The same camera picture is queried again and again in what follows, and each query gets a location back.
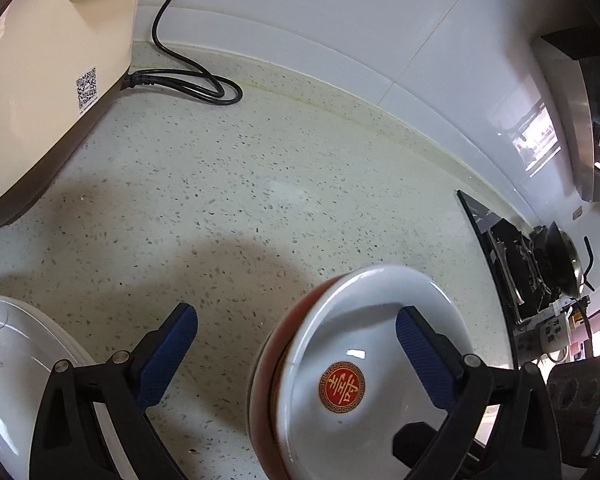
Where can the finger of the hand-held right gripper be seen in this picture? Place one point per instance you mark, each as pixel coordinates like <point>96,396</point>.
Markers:
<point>417,442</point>

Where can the cream rice cooker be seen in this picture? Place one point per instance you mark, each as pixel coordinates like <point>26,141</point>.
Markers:
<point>40,85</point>

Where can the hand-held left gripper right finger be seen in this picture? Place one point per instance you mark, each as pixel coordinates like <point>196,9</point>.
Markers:
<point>425,355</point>

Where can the black gas stove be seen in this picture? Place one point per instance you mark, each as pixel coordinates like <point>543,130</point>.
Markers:
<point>485,240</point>

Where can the small white floral plate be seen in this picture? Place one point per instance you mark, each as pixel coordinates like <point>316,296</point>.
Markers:
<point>10,390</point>

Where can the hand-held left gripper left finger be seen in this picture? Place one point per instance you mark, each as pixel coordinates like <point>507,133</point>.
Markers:
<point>167,355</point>

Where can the red bowl with white inside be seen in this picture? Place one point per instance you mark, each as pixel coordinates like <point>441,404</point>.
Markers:
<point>360,320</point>

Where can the black wok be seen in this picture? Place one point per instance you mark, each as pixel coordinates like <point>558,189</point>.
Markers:
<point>560,255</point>

